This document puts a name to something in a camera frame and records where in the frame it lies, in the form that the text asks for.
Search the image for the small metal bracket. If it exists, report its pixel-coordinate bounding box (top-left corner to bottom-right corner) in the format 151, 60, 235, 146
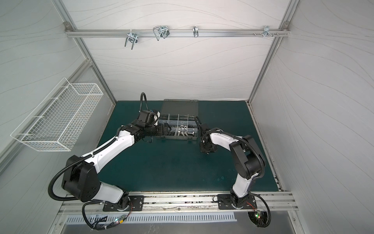
192, 26, 199, 38

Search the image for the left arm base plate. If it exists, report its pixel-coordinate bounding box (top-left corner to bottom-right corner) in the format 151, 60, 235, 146
103, 195, 145, 212

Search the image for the green table mat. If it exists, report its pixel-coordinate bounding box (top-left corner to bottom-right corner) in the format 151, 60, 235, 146
98, 101, 261, 192

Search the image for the metal u-bolt clamp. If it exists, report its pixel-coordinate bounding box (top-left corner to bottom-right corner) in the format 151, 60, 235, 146
153, 25, 170, 41
124, 32, 138, 50

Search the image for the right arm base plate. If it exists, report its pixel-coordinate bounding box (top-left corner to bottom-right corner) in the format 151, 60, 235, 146
213, 194, 257, 210

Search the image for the grey compartment organizer box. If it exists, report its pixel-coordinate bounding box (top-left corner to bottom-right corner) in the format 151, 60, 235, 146
159, 99, 199, 140

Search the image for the aluminium crossbar rail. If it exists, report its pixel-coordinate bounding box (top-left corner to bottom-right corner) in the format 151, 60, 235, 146
65, 28, 291, 38

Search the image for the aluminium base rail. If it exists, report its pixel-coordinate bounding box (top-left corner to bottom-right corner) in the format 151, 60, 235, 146
56, 191, 299, 215

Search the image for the white vent strip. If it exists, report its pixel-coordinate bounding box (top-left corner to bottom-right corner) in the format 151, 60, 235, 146
65, 212, 237, 225

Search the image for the right metal rail clamp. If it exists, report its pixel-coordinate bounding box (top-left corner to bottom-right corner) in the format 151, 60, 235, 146
253, 26, 279, 38

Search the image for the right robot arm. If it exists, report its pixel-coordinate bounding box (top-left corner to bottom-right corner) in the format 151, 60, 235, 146
197, 124, 266, 209

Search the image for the white wire basket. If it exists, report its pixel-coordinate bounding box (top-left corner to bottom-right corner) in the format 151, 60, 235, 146
10, 78, 103, 152

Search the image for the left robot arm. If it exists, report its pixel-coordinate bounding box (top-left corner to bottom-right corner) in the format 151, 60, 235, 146
47, 110, 171, 210

